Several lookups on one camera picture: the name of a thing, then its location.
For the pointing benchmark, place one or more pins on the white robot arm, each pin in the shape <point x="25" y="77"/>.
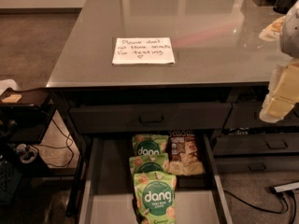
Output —
<point x="285" y="30"/>

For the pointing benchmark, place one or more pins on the brown chip bag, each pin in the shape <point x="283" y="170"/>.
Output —
<point x="184" y="155"/>

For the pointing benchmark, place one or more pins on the top right drawer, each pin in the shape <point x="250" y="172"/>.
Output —
<point x="246" y="115"/>

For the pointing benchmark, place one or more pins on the black side cart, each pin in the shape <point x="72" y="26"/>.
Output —
<point x="25" y="118"/>

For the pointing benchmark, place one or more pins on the open middle drawer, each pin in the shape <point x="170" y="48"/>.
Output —
<point x="109" y="195"/>

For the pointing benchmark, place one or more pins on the closed top left drawer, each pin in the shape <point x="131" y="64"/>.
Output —
<point x="149" y="117"/>

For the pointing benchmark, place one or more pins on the middle green dang chip bag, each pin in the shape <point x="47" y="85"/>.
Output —
<point x="148" y="163"/>

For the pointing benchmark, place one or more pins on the rear green dang chip bag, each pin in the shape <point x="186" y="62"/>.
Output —
<point x="149" y="144"/>

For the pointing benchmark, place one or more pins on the front green dang chip bag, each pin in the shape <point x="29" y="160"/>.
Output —
<point x="155" y="197"/>

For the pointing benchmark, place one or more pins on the green dang chip bag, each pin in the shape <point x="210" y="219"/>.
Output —
<point x="149" y="144"/>
<point x="148" y="163"/>
<point x="155" y="197"/>

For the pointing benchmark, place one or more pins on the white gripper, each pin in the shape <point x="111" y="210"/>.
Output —
<point x="291" y="32"/>

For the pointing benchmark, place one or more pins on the round silver device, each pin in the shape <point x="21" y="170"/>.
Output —
<point x="26" y="154"/>

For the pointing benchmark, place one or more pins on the white handwritten paper note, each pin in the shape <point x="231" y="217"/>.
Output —
<point x="143" y="50"/>

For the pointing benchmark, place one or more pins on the grey power strip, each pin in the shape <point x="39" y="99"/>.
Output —
<point x="285" y="187"/>

